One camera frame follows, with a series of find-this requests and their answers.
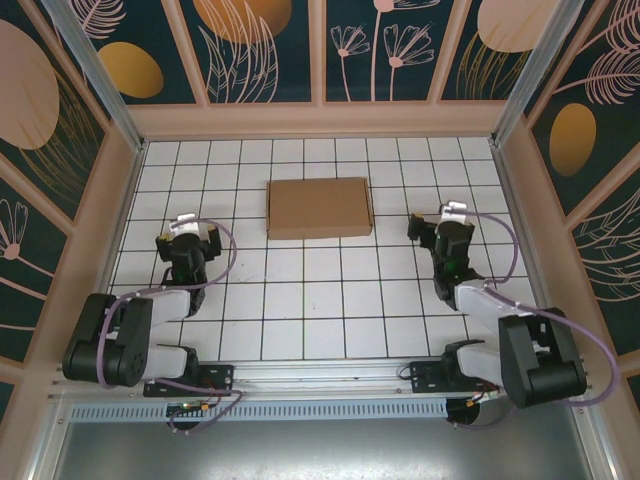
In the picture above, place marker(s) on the orange oval feather wall panel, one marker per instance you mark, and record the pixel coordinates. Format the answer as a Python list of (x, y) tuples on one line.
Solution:
[(130, 70), (572, 140)]

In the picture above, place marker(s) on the brown cardboard box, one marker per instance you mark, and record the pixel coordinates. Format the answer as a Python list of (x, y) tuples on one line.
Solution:
[(320, 207)]

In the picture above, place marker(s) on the pink leaves wall panel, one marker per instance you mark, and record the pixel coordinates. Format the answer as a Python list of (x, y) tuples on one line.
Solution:
[(610, 260)]

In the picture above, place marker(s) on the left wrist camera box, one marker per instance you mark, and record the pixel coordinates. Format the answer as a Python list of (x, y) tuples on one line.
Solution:
[(182, 225)]

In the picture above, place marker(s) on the single pink flower wall panel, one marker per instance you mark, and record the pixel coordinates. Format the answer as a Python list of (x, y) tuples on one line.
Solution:
[(20, 280)]

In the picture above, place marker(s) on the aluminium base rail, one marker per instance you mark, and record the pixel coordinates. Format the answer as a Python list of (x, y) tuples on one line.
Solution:
[(325, 375)]

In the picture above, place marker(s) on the aluminium frame beam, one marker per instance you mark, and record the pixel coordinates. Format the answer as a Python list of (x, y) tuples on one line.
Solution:
[(595, 440), (47, 445)]

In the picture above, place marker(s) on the pink flowers wall panel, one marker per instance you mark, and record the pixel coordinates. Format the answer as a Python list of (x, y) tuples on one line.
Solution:
[(350, 75)]

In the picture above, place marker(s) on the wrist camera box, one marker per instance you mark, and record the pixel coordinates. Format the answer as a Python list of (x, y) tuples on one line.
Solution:
[(182, 225), (452, 210)]

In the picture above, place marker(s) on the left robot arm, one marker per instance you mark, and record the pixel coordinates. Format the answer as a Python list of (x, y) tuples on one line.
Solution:
[(110, 345)]

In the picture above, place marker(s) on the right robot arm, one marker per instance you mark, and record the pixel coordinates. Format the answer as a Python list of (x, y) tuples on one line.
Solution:
[(540, 360)]

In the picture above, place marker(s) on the grey metal sheet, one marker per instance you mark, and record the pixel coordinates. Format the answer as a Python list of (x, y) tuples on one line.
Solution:
[(320, 450)]

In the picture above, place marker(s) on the large pink circle wall panel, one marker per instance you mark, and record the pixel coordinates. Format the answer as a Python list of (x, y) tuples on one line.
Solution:
[(25, 100)]

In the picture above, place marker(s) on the aluminium side rail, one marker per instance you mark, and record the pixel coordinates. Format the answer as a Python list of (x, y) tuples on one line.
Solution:
[(116, 250), (530, 250)]

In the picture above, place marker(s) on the pink circle gold lines panel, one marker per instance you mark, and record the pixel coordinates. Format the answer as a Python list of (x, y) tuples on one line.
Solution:
[(500, 25)]

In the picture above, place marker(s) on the aluminium corner post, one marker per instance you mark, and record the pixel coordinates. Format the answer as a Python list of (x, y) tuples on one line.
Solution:
[(107, 85), (522, 75)]

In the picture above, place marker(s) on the orange circle leaves wall panel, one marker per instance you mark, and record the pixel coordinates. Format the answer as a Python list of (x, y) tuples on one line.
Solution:
[(240, 20)]

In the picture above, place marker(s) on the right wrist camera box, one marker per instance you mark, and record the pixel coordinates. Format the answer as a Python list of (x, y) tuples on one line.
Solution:
[(452, 210)]

